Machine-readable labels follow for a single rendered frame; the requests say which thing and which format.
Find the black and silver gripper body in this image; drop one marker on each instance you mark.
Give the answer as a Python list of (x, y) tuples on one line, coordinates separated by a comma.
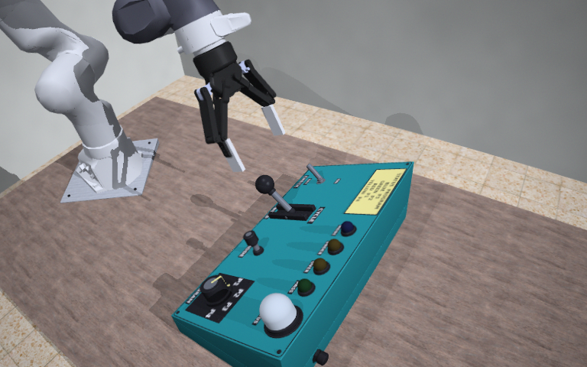
[(210, 64)]

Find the teal control console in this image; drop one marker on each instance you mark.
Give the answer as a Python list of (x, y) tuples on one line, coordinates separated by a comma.
[(332, 227)]

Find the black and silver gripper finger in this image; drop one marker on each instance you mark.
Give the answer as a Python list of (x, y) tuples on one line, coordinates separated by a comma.
[(260, 92), (216, 127)]

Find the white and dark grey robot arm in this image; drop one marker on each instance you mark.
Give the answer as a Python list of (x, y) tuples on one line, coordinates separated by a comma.
[(78, 61)]

